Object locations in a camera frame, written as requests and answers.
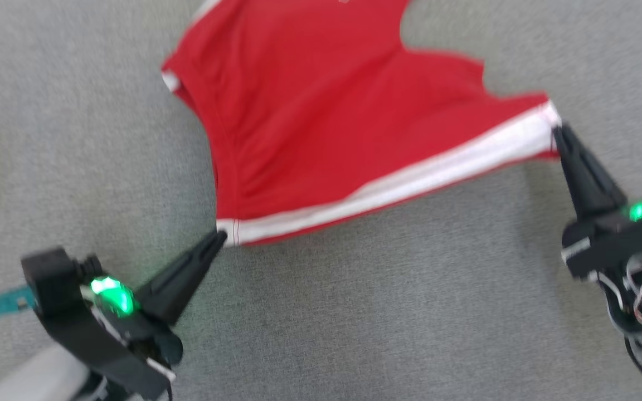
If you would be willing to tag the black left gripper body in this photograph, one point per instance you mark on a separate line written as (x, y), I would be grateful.
(148, 345)

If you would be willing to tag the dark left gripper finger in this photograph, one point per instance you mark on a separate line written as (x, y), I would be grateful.
(170, 278)
(179, 298)

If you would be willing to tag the red shorts with white band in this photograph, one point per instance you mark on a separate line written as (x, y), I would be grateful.
(310, 122)

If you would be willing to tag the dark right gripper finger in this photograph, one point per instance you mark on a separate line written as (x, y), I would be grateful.
(599, 186)
(577, 186)

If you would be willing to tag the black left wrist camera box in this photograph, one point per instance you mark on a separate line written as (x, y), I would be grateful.
(50, 278)

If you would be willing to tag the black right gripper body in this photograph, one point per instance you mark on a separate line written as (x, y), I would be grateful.
(616, 239)

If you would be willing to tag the grey fabric sofa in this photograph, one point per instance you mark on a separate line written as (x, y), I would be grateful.
(382, 312)

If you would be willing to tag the teal left camera connector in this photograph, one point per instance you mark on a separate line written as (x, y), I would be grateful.
(6, 303)

